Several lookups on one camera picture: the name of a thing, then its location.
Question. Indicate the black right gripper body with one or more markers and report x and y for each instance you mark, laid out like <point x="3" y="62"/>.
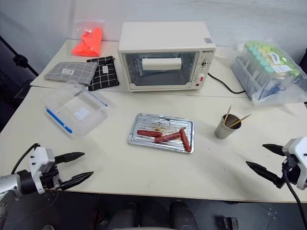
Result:
<point x="291" y="167"/>

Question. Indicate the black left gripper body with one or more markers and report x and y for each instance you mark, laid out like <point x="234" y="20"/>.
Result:
<point x="49" y="179"/>

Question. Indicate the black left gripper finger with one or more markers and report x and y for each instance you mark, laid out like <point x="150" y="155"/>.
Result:
<point x="69" y="157"/>
<point x="76" y="179"/>

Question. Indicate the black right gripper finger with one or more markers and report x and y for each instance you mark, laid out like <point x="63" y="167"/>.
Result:
<point x="274" y="148"/>
<point x="263" y="170"/>

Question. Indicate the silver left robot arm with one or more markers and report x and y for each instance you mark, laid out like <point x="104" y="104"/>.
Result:
<point x="9" y="183"/>

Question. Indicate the wooden toothpick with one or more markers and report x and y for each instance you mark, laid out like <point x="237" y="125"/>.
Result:
<point x="227" y="114"/>
<point x="233" y="123"/>
<point x="244" y="118"/>

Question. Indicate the clear plastic box blue clips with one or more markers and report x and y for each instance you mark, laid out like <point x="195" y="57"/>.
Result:
<point x="79" y="112"/>

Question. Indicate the steel cup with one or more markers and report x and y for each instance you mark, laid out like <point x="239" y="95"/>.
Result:
<point x="224" y="132"/>

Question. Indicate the clear bag of lidded jars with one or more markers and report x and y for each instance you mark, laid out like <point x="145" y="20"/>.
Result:
<point x="287" y="91"/>

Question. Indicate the small black block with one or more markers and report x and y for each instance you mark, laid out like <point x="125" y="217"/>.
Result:
<point x="231" y="222"/>

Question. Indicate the ribbed metal baking tray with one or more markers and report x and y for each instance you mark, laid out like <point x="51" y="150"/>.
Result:
<point x="144" y="142"/>

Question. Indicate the red sausage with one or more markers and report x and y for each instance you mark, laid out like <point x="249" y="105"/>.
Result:
<point x="168" y="138"/>
<point x="185" y="141"/>
<point x="148" y="133"/>

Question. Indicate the grey checked fabric pouch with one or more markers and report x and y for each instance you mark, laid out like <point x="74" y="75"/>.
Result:
<point x="69" y="72"/>

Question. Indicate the black checked fabric pouch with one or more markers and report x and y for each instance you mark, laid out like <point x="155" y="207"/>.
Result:
<point x="103" y="76"/>

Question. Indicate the black stand with knob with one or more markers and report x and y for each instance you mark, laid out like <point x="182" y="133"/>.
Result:
<point x="19" y="60"/>

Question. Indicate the orange cloth in plastic bag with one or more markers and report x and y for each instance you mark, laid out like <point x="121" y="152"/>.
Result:
<point x="90" y="43"/>

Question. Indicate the cream toaster oven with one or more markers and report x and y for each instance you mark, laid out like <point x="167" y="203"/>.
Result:
<point x="163" y="36"/>

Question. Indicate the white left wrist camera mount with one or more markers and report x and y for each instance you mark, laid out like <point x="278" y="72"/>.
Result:
<point x="36" y="163"/>

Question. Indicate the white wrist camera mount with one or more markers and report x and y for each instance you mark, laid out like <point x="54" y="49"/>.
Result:
<point x="36" y="163"/>
<point x="299" y="146"/>

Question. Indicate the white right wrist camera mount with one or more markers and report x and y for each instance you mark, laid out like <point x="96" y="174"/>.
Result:
<point x="299" y="146"/>

